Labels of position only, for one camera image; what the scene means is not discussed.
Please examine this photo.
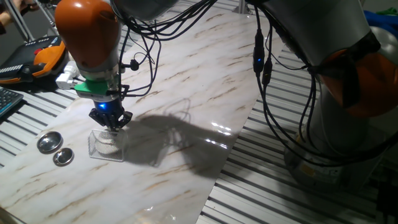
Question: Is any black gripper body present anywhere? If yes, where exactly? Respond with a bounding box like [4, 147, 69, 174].
[91, 96, 126, 121]

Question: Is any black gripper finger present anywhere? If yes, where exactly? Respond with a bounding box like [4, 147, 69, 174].
[89, 108, 114, 131]
[112, 111, 134, 131]

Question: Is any white floral ceramic plate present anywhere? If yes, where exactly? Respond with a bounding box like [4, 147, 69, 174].
[95, 130, 127, 156]

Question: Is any person forearm dark sleeve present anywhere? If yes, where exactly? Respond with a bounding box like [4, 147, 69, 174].
[0, 0, 40, 27]

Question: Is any white power adapter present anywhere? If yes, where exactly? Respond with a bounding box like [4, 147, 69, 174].
[55, 60, 82, 90]

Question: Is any small round steel dish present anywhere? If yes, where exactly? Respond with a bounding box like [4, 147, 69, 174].
[52, 147, 75, 167]

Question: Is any large round steel dish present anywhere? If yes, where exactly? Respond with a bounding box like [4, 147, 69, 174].
[36, 131, 64, 154]

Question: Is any orange black teach pendant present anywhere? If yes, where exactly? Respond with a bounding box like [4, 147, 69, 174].
[0, 35, 69, 85]

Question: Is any marble pattern table mat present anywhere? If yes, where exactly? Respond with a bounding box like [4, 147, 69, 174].
[0, 5, 292, 224]

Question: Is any black computer keyboard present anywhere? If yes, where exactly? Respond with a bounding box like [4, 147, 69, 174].
[0, 86, 24, 118]

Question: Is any blue plastic bag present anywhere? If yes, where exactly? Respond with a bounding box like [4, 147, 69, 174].
[363, 9, 398, 32]

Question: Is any green fabric piece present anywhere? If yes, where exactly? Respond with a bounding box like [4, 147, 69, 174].
[376, 6, 398, 16]

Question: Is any white wire mesh basket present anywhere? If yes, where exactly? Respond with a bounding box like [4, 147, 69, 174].
[88, 129, 128, 163]

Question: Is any thin metal frame strut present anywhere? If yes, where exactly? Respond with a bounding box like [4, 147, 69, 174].
[35, 2, 60, 35]

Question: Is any thick metal frame strut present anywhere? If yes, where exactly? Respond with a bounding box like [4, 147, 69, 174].
[4, 0, 35, 43]

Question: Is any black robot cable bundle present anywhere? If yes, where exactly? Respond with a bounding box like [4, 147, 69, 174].
[110, 0, 398, 168]

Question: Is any aluminium profile post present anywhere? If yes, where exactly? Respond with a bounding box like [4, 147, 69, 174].
[233, 0, 252, 15]

